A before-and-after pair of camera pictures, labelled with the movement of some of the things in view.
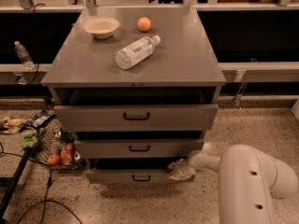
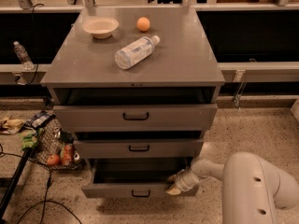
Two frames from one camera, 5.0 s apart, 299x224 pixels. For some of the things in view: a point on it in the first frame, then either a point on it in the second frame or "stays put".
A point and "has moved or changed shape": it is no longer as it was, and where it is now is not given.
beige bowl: (102, 27) stays put
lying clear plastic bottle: (137, 52) stays put
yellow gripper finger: (175, 173) to (174, 190)
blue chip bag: (39, 119) stays put
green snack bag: (28, 138) stays put
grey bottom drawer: (130, 170) has moved or changed shape
